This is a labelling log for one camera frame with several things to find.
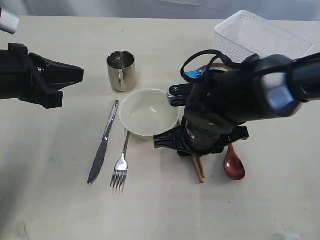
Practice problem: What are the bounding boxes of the white perforated plastic basket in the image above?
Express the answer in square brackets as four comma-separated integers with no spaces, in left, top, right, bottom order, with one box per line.
[213,10,314,63]

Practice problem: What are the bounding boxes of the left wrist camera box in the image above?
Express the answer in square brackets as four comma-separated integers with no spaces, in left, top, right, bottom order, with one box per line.
[0,7,20,35]

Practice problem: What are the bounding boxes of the grey ceramic bowl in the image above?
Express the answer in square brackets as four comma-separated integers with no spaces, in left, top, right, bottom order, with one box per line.
[118,88,181,140]

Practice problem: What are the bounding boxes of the metal cutlery handle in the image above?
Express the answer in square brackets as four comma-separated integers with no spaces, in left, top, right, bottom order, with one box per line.
[109,130,130,191]
[87,100,120,185]

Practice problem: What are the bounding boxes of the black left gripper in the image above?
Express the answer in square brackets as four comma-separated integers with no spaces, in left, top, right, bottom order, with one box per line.
[0,43,84,109]

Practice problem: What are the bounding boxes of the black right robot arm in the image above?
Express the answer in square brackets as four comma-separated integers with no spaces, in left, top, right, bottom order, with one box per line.
[153,49,320,156]

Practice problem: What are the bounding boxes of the stainless steel cup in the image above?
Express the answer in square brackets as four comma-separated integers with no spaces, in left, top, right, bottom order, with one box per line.
[106,50,137,92]

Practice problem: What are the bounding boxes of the black cable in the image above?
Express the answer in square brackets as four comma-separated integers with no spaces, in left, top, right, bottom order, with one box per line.
[179,49,241,85]

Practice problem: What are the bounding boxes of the wooden chopstick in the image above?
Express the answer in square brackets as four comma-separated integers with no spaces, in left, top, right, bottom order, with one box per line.
[192,155,204,184]
[196,156,206,179]

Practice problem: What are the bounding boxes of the brown wooden plate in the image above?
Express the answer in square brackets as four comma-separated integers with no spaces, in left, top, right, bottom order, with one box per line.
[196,62,232,73]

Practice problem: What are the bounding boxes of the blue snack packet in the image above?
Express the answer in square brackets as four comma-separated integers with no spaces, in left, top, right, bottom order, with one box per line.
[185,66,228,79]

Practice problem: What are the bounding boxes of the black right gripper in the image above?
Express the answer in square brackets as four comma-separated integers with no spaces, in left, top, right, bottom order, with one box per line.
[153,94,250,156]

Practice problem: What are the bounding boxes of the dark red wooden spoon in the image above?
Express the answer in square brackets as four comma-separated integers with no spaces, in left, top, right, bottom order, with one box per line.
[223,143,246,181]

